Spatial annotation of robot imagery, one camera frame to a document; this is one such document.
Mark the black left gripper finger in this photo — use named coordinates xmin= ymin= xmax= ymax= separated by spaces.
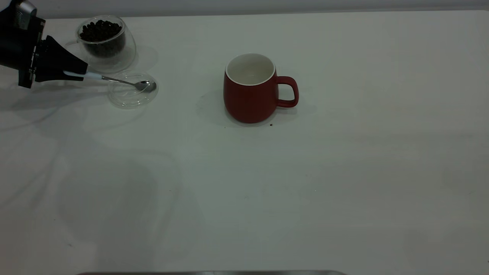
xmin=37 ymin=36 xmax=89 ymax=74
xmin=36 ymin=73 xmax=85 ymax=83

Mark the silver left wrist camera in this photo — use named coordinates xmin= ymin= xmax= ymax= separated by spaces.
xmin=13 ymin=0 xmax=38 ymax=30

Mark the coffee beans pile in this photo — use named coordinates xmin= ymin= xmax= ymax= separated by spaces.
xmin=79 ymin=20 xmax=126 ymax=58

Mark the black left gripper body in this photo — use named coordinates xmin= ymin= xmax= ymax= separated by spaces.
xmin=0 ymin=8 xmax=46 ymax=89

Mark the red ceramic mug white inside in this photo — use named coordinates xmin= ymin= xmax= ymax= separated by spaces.
xmin=223 ymin=53 xmax=299 ymax=124

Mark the clear double-wall glass cup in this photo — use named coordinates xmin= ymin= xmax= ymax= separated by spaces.
xmin=67 ymin=15 xmax=137 ymax=74

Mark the metal spoon white handle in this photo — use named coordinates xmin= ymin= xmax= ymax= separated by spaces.
xmin=63 ymin=70 xmax=157 ymax=93

